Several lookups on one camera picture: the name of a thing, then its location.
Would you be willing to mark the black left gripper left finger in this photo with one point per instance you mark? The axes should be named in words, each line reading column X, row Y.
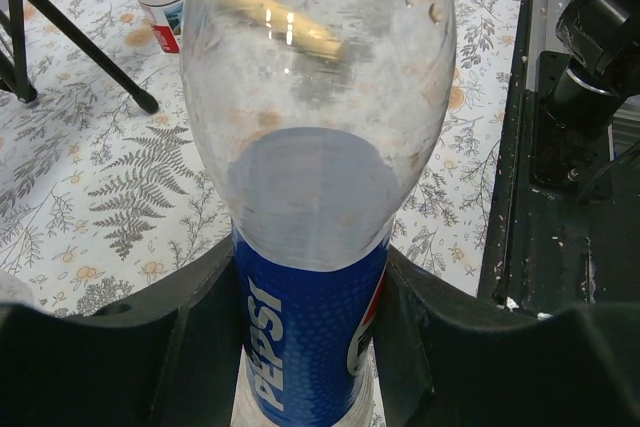
column 167, row 355

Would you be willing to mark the cream toy microphone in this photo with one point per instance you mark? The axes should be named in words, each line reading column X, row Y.
column 298, row 29

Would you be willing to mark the black music stand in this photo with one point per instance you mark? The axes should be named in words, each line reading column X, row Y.
column 15, row 78

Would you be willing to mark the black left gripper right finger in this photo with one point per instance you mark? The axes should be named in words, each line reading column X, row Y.
column 445, row 358

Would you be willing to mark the floral tablecloth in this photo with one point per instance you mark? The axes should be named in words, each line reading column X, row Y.
column 99, row 199

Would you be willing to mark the Pepsi label clear bottle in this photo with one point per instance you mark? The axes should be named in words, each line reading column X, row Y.
column 313, row 158

